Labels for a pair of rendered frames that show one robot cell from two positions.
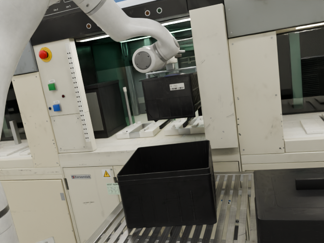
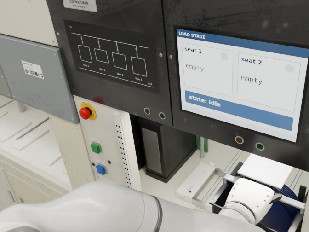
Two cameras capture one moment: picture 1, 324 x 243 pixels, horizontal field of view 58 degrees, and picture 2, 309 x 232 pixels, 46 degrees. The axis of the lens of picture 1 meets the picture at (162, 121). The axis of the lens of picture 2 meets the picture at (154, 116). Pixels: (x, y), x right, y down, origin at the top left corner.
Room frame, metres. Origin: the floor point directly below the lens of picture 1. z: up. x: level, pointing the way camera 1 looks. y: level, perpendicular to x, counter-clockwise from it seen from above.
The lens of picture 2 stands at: (0.52, -0.06, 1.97)
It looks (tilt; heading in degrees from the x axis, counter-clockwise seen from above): 34 degrees down; 20
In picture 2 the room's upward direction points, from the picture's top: 7 degrees counter-clockwise
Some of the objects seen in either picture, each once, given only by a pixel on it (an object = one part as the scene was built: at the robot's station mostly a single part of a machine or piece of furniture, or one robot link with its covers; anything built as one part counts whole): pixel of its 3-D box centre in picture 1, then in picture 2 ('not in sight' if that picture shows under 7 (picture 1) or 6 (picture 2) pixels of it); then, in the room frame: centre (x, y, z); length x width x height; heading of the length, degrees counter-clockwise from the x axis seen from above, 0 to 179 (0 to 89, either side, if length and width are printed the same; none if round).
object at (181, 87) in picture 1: (173, 88); (260, 210); (1.29, -0.07, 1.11); 0.24 x 0.20 x 0.32; 70
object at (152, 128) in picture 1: (141, 128); (210, 186); (1.57, 0.12, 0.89); 0.22 x 0.21 x 0.04; 161
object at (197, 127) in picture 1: (188, 125); not in sight; (1.48, -0.13, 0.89); 0.22 x 0.21 x 0.04; 161
